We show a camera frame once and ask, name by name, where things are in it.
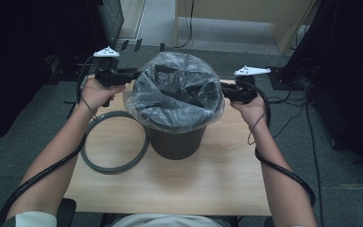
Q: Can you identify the dark grey plastic trash bin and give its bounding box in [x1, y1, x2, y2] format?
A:
[138, 62, 221, 161]

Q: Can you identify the grey plastic bin rim ring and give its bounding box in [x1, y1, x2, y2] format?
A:
[79, 110, 150, 174]

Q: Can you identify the beige wooden cabinet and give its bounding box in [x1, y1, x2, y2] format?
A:
[173, 0, 320, 55]

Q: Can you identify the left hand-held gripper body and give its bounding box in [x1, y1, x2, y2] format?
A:
[93, 45, 128, 88]

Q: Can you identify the short black floor cable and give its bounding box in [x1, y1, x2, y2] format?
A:
[264, 89, 308, 106]

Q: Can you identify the person's left hand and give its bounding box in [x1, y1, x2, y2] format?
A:
[79, 77, 127, 113]

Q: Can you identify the dark curtain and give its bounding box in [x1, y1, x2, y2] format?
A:
[0, 0, 91, 150]
[283, 0, 363, 187]

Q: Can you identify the black chair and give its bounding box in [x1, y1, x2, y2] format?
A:
[56, 198, 78, 227]

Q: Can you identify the black floor equipment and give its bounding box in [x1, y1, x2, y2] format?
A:
[45, 55, 91, 85]

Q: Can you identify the clear plastic trash bag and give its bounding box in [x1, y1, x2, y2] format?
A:
[122, 51, 226, 135]

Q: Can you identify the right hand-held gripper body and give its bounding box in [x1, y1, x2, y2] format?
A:
[233, 64, 272, 104]

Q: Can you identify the black computer cabinet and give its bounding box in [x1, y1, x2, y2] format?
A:
[86, 0, 125, 59]

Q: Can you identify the curved black floor cable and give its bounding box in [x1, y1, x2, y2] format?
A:
[268, 105, 306, 140]

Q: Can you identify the black stand base plate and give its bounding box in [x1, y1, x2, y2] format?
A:
[266, 65, 306, 92]

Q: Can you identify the hanging black cable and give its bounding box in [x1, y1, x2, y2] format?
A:
[174, 0, 195, 50]

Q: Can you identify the person's pale shirt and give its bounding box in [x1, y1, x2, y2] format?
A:
[1, 210, 234, 227]

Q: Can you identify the black floor tape cross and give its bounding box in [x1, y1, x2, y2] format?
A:
[63, 100, 78, 120]

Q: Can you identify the person's right hand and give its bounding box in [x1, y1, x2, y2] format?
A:
[230, 94, 268, 129]

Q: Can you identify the long black floor cable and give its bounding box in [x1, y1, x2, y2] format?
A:
[304, 91, 325, 227]

